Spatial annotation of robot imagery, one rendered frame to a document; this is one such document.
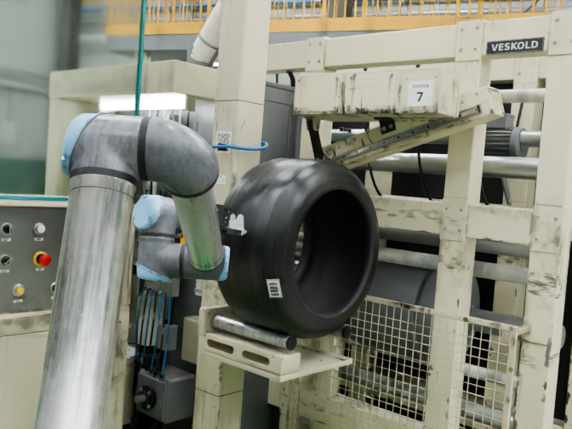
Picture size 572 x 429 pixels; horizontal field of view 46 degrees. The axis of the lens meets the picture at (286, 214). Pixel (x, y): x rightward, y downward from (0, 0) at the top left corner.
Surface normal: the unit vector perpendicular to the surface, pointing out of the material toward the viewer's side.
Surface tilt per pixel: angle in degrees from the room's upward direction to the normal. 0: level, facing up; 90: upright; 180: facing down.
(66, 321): 72
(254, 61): 90
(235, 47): 90
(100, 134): 66
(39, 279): 90
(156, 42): 90
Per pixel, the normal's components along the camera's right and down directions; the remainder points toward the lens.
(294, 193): 0.18, -0.45
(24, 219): 0.74, 0.09
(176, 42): -0.39, 0.02
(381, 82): -0.67, -0.01
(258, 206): -0.57, -0.45
